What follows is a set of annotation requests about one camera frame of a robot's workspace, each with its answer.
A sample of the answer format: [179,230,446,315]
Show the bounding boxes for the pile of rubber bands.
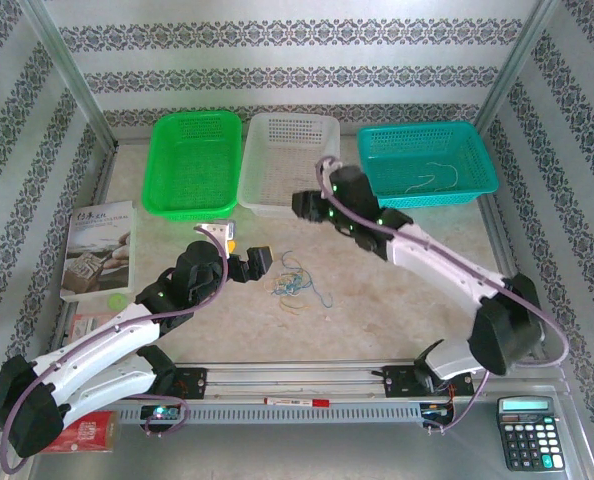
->
[264,251,334,307]

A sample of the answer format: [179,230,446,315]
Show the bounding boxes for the white plastic basket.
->
[236,112,342,219]

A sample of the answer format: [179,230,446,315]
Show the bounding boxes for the teal plastic basket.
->
[355,121,500,211]

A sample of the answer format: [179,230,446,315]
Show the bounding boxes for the book with photo cover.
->
[59,199,138,303]

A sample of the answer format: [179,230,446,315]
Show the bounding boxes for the green plastic basket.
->
[141,109,243,223]

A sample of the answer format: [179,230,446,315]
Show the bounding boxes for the red and white card box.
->
[68,313,111,346]

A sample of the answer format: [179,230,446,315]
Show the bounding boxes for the aluminium table edge strip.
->
[49,142,121,351]
[476,193,548,361]

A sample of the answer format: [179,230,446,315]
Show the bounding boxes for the red and white marker pen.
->
[263,396,331,407]

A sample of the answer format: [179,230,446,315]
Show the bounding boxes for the red packet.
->
[41,410,121,455]

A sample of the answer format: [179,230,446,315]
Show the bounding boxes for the black calculator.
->
[496,395,564,472]

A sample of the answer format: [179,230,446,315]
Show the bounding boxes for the thin white cable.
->
[405,160,459,194]

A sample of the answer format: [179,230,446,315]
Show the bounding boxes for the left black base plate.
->
[174,367,209,400]

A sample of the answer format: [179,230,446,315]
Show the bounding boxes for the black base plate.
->
[381,365,476,400]
[174,367,209,400]

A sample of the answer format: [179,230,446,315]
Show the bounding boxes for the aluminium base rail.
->
[204,362,478,401]

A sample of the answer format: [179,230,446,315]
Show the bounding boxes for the grey slotted cable duct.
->
[116,402,426,426]

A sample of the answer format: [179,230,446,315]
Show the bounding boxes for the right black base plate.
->
[381,365,476,400]

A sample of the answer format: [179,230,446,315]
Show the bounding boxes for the aluminium frame post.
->
[16,0,121,151]
[474,0,566,134]

